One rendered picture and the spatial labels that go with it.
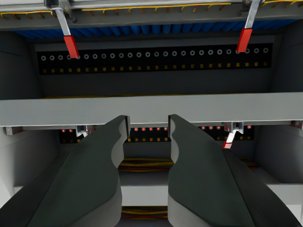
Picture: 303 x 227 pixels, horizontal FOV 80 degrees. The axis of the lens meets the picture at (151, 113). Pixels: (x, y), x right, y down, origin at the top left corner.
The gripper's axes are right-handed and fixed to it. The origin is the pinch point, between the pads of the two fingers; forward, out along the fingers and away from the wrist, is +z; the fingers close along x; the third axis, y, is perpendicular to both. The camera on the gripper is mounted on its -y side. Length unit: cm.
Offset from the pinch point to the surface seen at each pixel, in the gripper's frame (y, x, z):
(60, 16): -6.8, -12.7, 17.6
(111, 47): -0.7, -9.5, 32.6
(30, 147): 20.9, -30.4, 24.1
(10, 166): 20.6, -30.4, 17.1
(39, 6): -8.3, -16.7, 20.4
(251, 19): -5.6, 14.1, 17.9
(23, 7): -8.2, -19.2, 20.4
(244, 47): -1.8, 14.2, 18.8
